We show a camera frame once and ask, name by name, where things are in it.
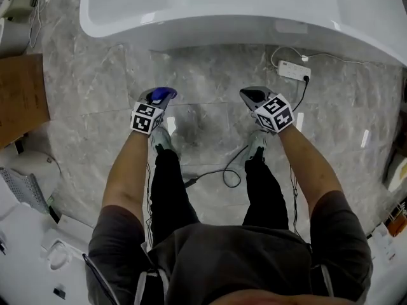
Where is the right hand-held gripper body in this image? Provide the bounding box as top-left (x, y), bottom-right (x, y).
top-left (252, 92), bottom-right (295, 135)

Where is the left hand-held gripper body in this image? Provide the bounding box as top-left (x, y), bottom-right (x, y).
top-left (130, 93), bottom-right (166, 136)

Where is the blue bottle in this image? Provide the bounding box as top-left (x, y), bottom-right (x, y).
top-left (149, 86), bottom-right (178, 105)

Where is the white bathtub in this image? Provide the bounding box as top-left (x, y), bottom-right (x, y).
top-left (79, 0), bottom-right (407, 69)

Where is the person's left forearm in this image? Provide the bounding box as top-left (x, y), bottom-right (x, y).
top-left (101, 130), bottom-right (151, 213)

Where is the person's right forearm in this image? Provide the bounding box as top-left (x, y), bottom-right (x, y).
top-left (279, 126), bottom-right (345, 210)

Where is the grey marble floor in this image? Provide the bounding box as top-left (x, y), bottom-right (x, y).
top-left (0, 0), bottom-right (407, 246)

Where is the person's left shoe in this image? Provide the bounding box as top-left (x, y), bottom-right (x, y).
top-left (149, 126), bottom-right (174, 157)

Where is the person's shoe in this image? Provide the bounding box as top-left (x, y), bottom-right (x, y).
top-left (245, 129), bottom-right (270, 160)
top-left (149, 126), bottom-right (174, 157)

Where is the person's right shoe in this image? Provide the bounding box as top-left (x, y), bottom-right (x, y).
top-left (245, 129), bottom-right (270, 160)

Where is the person's left leg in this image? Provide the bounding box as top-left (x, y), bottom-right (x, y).
top-left (149, 149), bottom-right (202, 248)

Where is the person's leg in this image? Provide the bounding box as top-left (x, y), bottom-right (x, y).
top-left (149, 149), bottom-right (202, 248)
top-left (242, 146), bottom-right (289, 231)

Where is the person's right leg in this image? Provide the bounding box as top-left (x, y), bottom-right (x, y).
top-left (242, 146), bottom-right (289, 231)

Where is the white toilet lid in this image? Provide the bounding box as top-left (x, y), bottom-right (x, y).
top-left (8, 151), bottom-right (63, 192)

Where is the brown cardboard box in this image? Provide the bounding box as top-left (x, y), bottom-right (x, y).
top-left (0, 53), bottom-right (52, 151)

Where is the white perforated panel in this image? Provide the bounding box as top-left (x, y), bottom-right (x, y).
top-left (0, 166), bottom-right (49, 215)

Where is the white open toilet bowl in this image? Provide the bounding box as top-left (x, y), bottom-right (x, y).
top-left (0, 17), bottom-right (33, 58)

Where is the person's grey t-shirt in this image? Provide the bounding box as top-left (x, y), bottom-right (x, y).
top-left (88, 189), bottom-right (375, 305)

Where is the beige waste bin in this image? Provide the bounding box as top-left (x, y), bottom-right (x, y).
top-left (0, 0), bottom-right (36, 20)

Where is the white toilet seat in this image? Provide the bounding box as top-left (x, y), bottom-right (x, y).
top-left (40, 233), bottom-right (90, 272)

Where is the white carton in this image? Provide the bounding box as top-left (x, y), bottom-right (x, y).
top-left (365, 222), bottom-right (399, 262)

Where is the person's face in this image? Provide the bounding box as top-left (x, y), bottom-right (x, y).
top-left (208, 289), bottom-right (350, 305)

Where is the white display platform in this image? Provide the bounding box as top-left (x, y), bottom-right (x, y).
top-left (0, 166), bottom-right (96, 305)

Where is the black plug cable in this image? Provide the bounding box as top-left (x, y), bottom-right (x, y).
top-left (291, 74), bottom-right (311, 112)

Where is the white power cable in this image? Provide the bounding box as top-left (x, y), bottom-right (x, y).
top-left (270, 45), bottom-right (384, 73)

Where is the black looped cable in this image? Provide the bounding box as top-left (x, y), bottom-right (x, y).
top-left (184, 144), bottom-right (252, 189)

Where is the person's left shoulder strap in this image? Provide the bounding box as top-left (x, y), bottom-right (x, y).
top-left (82, 252), bottom-right (170, 305)

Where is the person's shoulder strap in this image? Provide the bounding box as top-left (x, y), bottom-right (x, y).
top-left (309, 243), bottom-right (335, 299)
top-left (82, 252), bottom-right (170, 305)

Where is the person's right shoulder strap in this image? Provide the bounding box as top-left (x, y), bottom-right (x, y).
top-left (309, 243), bottom-right (335, 299)

